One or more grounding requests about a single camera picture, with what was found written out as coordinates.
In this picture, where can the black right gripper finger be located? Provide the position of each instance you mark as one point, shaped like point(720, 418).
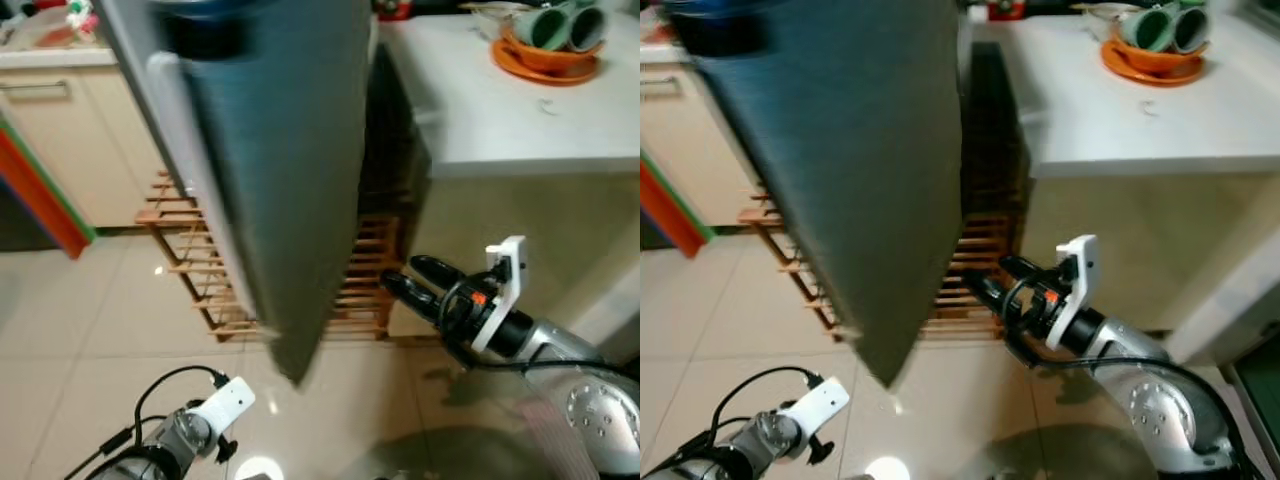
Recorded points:
point(1000, 293)
point(438, 272)
point(412, 295)
point(1028, 271)

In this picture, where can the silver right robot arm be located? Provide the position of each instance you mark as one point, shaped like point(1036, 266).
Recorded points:
point(1170, 410)
point(590, 400)

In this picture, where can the wooden slatted rack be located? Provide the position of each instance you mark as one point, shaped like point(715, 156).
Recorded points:
point(190, 270)
point(985, 270)

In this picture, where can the white countertop cabinet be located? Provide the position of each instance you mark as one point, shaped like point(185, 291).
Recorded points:
point(1130, 130)
point(520, 130)

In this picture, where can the orange bowl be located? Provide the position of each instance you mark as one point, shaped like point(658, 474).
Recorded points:
point(540, 65)
point(1150, 68)

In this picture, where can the orange green boards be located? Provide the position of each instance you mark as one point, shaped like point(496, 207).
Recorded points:
point(40, 190)
point(675, 210)

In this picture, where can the clear glass bowl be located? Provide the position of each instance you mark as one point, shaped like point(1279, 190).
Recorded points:
point(495, 15)
point(1100, 15)

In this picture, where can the green ceramic cup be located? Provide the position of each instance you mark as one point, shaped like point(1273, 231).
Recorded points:
point(1145, 27)
point(1192, 27)
point(588, 25)
point(540, 25)

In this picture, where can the cream kitchen cabinet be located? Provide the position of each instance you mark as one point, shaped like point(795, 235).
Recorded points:
point(90, 140)
point(700, 140)

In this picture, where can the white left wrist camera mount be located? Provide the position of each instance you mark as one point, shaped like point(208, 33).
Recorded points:
point(818, 405)
point(225, 405)

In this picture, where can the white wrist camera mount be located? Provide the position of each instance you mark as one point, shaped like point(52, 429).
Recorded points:
point(225, 405)
point(1080, 270)
point(818, 405)
point(508, 275)

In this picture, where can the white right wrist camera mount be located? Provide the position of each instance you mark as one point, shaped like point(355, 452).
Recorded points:
point(1080, 270)
point(508, 275)

